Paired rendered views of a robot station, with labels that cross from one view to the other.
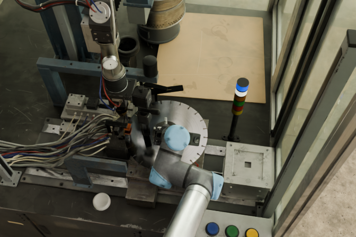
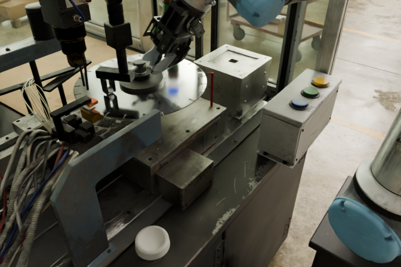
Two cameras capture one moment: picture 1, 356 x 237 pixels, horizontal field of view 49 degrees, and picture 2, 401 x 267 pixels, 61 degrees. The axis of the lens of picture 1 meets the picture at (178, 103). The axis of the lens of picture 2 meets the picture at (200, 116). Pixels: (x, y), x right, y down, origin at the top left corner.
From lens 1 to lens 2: 1.18 m
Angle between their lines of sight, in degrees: 46
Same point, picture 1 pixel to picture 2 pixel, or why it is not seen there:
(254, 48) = (92, 44)
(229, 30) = not seen: hidden behind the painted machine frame
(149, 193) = (197, 161)
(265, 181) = (261, 58)
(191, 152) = (190, 73)
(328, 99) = not seen: outside the picture
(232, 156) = (215, 64)
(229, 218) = (291, 90)
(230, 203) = (252, 116)
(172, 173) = not seen: outside the picture
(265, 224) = (310, 73)
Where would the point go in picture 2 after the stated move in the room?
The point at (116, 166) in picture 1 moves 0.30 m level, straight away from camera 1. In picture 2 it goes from (149, 125) to (6, 111)
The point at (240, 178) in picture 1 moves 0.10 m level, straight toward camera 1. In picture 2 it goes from (246, 68) to (271, 80)
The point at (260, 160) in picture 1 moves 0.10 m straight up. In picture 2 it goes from (234, 53) to (236, 24)
